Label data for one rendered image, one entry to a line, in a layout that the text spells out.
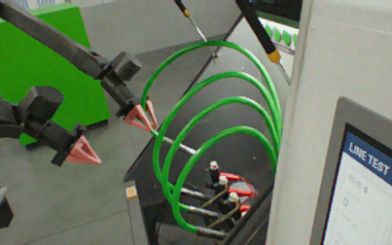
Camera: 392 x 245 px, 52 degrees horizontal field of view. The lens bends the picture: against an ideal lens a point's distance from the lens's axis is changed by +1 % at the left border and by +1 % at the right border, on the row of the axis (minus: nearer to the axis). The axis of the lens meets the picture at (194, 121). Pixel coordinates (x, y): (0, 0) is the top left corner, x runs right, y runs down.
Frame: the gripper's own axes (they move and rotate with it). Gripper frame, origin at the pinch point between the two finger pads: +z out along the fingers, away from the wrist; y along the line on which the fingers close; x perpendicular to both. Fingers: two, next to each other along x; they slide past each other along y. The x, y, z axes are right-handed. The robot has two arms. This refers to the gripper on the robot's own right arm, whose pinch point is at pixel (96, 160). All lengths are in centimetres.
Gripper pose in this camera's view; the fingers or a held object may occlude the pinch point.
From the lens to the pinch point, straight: 101.2
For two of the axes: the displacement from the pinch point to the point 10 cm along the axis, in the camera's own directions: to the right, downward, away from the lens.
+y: 5.8, -7.4, -3.5
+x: 0.2, -4.1, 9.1
